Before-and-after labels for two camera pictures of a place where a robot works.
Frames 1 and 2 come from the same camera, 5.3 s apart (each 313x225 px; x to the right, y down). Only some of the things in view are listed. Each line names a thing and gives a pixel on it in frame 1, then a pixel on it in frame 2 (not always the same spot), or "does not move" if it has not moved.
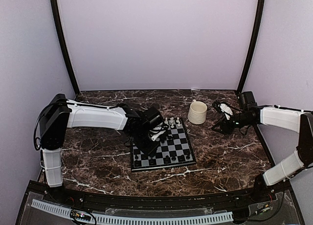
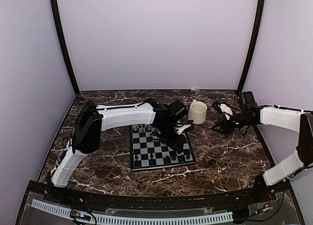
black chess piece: (167, 160) does not move
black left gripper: (149, 150) to (176, 145)
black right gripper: (227, 128) does not move
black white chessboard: (174, 149) does not move
